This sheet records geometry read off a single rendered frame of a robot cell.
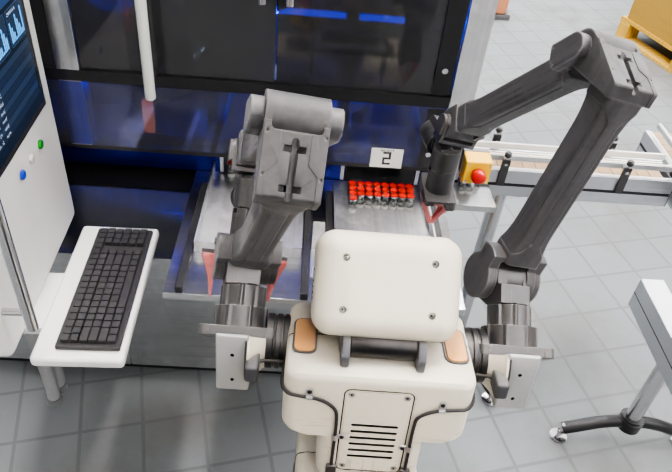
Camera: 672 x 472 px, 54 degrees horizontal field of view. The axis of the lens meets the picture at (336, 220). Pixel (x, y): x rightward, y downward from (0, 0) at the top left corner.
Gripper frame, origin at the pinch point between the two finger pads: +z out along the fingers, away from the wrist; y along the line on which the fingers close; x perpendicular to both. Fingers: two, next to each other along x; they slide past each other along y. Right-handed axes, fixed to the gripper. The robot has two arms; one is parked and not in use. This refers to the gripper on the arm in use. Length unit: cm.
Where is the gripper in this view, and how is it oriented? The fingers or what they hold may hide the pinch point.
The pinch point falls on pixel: (430, 219)
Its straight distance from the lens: 146.9
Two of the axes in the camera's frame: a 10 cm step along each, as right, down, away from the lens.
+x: -10.0, -0.6, -0.5
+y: 0.0, -6.5, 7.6
